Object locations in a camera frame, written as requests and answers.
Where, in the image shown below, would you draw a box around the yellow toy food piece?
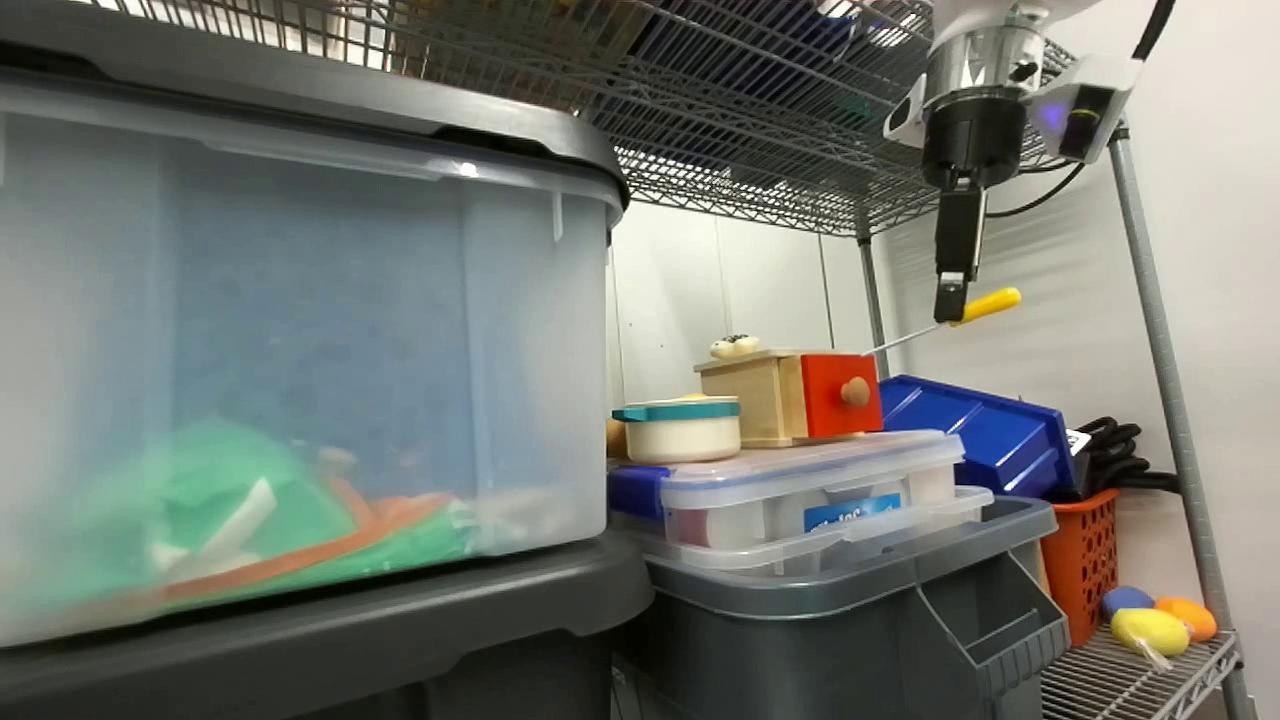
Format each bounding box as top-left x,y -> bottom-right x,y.
870,280 -> 1028,360

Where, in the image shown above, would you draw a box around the clear tote with dark lid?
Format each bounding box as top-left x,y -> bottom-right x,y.
0,6 -> 632,657

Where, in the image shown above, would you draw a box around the orange soft toy ball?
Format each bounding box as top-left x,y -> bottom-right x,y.
1158,593 -> 1221,643

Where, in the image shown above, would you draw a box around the blue soft toy ball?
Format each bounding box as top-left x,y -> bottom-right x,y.
1102,580 -> 1159,619

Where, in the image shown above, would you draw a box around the clear flat container blue rim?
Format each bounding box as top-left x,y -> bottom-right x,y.
607,428 -> 967,553

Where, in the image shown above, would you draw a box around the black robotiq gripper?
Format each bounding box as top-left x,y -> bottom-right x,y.
920,95 -> 1031,330

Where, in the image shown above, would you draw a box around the clear flat storage container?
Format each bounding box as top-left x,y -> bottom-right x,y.
637,480 -> 999,580

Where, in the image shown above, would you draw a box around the red drawer with wooden knob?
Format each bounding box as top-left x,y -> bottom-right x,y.
798,349 -> 889,443

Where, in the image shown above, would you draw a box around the metal wire shelf rack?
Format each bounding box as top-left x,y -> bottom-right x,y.
76,0 -> 1264,720

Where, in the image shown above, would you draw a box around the blue plastic bin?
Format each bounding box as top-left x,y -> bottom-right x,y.
875,374 -> 1093,506

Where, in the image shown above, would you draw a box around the large grey tote bin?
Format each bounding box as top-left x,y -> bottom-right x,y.
625,492 -> 1073,720

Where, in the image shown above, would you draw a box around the red wooden box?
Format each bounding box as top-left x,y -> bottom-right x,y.
691,344 -> 816,454

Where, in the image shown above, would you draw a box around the black coiled cables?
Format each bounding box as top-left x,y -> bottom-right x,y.
1073,413 -> 1185,495

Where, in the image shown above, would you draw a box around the green fabric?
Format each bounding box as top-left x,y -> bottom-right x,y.
25,418 -> 471,617

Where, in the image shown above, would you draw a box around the orange perforated basket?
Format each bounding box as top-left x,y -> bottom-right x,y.
1038,488 -> 1130,654

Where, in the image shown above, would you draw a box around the yellow soft toy ball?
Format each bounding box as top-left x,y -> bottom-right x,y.
1109,604 -> 1197,659

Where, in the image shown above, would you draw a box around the dark grey tote bin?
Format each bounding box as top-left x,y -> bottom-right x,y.
0,524 -> 656,720

